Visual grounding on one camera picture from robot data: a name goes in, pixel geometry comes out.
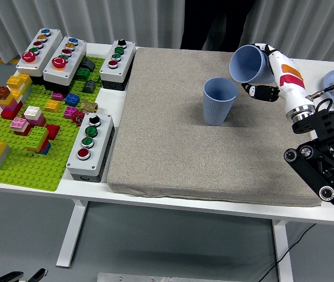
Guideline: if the four-button control box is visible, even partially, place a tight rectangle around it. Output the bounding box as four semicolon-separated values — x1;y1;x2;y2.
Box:
66;112;116;183
99;39;137;91

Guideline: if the white table leg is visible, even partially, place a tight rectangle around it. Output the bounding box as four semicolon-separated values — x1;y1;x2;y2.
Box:
271;219;294;282
55;199;89;268

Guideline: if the green studded baseplate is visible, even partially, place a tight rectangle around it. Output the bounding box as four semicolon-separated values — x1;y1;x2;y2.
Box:
0;55;106;192

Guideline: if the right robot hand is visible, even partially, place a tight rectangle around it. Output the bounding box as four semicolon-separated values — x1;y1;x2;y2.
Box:
241;42;314;116

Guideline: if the grey curved brick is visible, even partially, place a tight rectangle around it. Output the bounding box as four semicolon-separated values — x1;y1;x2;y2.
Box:
81;58;96;71

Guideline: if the blue ribbed plastic cup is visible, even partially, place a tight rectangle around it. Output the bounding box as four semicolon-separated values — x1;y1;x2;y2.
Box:
203;76;239;126
229;44;275;85

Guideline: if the green orange blue brick stack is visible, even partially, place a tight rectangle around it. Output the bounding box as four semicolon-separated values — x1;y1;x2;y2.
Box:
24;126;52;156

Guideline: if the yellow brown red brick tower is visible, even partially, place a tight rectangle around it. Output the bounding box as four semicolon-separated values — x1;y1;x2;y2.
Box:
0;73;33;120

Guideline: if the five-button control box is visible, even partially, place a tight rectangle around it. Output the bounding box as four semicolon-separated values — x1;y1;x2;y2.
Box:
15;28;64;86
42;35;88;95

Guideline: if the white pleated curtain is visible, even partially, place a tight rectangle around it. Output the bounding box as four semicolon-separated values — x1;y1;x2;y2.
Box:
0;0;334;64

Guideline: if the pink brick on red brick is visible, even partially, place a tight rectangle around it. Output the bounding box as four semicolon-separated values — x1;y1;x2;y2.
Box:
10;117;32;136

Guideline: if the grey-brown mat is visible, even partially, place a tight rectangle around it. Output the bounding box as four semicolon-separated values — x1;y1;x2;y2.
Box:
107;46;323;208

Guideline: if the black floor cable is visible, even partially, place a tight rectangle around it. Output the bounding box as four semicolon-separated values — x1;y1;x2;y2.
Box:
258;223;317;282

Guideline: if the white brick on pink brick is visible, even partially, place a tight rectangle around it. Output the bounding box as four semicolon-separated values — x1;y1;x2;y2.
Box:
24;105;47;127

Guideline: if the person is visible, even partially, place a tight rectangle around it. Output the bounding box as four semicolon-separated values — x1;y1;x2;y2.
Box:
180;0;258;52

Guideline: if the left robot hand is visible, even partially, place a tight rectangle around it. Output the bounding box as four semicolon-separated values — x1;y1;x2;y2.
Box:
0;267;49;282

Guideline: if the dark green brick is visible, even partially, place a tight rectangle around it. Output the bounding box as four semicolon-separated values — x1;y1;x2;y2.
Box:
76;67;91;82

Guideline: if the grey sloped brick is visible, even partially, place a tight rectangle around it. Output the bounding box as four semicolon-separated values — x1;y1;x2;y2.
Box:
82;79;96;94

